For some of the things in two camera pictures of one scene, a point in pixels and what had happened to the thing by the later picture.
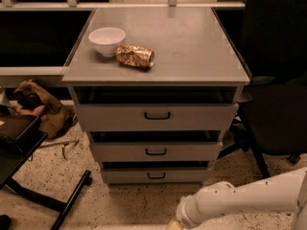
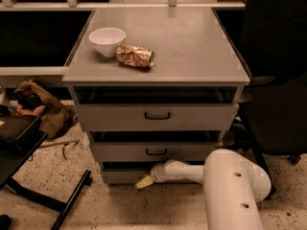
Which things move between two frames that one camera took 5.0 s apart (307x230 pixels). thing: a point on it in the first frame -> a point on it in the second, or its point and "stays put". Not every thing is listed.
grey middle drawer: [156, 151] stays put
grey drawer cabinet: [155, 88] stays put
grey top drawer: [156, 117] stays put
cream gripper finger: [175, 226] -> [144, 182]
